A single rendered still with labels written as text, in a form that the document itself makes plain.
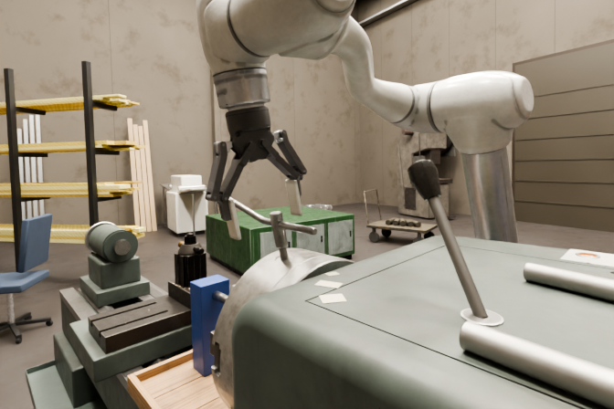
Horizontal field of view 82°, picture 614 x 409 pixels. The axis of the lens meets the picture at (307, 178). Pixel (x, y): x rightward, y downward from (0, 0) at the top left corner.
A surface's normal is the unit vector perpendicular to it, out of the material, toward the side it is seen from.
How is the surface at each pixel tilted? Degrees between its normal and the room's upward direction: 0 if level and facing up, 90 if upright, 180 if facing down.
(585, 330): 0
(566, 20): 90
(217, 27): 103
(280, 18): 131
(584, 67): 90
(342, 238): 90
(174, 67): 90
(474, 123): 116
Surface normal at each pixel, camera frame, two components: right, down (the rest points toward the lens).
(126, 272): 0.70, 0.02
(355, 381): -0.72, -0.11
